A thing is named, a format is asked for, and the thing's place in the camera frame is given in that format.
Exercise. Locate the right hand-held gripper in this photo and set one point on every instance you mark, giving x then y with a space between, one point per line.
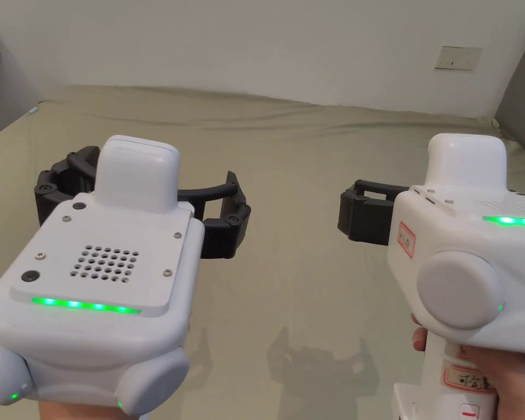
455 227

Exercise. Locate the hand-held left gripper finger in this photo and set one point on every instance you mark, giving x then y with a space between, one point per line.
48 194
227 227

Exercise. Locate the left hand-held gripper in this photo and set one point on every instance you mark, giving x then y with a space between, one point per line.
96 350

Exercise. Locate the person's left hand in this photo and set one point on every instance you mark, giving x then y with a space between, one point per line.
78 412

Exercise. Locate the person's right hand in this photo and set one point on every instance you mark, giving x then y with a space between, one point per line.
518 385

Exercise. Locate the bed with beige sheet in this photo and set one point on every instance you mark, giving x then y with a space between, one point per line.
288 175

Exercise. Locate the grey padded headboard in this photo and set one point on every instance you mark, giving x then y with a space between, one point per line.
523 96

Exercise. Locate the white wall socket panel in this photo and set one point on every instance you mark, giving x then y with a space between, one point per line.
458 57

